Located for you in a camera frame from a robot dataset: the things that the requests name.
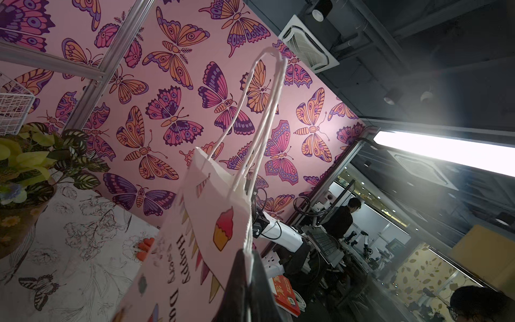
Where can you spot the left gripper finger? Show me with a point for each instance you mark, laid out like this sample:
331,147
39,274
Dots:
248,295

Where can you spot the white paper bag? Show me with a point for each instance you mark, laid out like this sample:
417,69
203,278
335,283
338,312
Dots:
186,272

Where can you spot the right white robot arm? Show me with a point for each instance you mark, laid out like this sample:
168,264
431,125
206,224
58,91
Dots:
293,248

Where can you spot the red book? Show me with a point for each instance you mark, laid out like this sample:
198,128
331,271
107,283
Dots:
284,295

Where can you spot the red rubber glove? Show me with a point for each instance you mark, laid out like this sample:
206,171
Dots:
144,248

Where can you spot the person in black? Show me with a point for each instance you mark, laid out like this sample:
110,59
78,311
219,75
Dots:
342,219

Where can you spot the green potted plant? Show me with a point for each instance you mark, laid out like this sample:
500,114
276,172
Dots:
33,163

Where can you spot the white wire wall basket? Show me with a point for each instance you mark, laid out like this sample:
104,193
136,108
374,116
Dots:
16,101

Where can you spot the aluminium frame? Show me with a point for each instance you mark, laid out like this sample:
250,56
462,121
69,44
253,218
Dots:
99,76

